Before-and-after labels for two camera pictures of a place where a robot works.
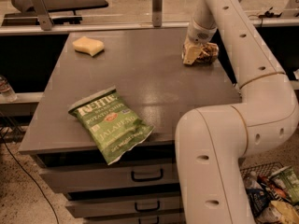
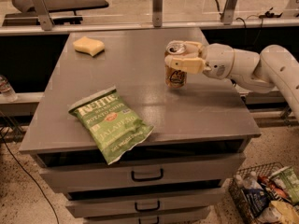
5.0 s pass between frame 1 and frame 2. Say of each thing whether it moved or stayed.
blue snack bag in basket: stayed
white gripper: moved
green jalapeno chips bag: stayed
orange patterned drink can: moved
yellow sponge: stayed
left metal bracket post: stayed
